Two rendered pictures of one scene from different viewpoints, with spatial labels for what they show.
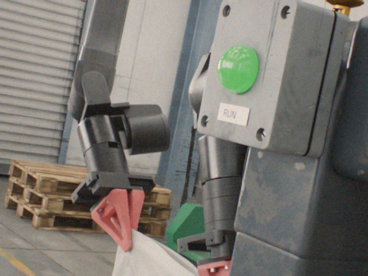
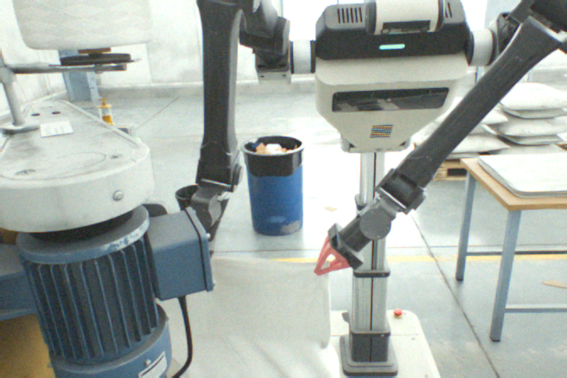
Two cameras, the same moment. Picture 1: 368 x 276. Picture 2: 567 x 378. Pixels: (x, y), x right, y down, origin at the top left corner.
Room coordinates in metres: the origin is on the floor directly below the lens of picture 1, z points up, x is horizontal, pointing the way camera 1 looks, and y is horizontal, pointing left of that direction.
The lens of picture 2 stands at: (1.41, -0.63, 1.57)
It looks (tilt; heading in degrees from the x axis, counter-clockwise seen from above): 22 degrees down; 127
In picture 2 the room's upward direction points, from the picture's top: 3 degrees counter-clockwise
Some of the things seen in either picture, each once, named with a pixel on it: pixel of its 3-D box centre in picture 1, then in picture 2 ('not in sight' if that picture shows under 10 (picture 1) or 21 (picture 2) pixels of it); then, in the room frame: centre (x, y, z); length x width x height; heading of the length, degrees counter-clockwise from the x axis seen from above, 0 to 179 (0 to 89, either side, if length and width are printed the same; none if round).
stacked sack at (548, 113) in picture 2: not in sight; (527, 106); (0.71, 4.13, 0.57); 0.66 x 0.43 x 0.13; 124
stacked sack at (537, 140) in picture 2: not in sight; (523, 132); (0.71, 4.12, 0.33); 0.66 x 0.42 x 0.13; 127
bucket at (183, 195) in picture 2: not in sight; (196, 206); (-1.13, 1.52, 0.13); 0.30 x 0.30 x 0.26
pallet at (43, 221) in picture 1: (84, 214); not in sight; (6.52, 0.71, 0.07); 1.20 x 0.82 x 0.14; 122
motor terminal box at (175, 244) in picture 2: not in sight; (178, 260); (0.95, -0.29, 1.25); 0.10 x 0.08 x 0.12; 149
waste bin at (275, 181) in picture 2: not in sight; (275, 186); (-0.54, 1.81, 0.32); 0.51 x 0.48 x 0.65; 124
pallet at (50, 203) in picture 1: (89, 198); not in sight; (6.53, 0.70, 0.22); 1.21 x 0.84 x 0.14; 124
